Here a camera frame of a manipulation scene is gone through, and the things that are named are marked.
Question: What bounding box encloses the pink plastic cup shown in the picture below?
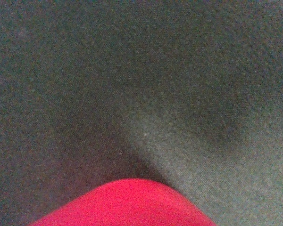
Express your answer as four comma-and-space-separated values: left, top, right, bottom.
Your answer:
33, 178, 215, 226

